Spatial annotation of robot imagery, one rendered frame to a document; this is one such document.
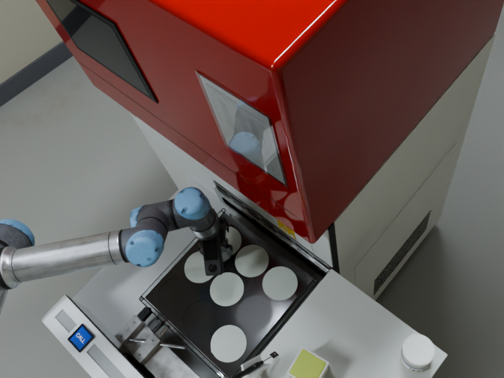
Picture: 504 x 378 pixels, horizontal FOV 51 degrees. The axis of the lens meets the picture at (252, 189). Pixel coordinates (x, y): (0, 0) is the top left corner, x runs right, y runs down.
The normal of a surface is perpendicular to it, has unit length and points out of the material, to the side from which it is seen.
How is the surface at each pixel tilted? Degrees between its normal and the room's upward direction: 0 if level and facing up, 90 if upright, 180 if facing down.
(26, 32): 90
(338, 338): 0
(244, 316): 0
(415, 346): 0
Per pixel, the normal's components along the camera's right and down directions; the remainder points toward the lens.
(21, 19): 0.62, 0.63
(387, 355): -0.18, -0.47
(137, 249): 0.01, 0.36
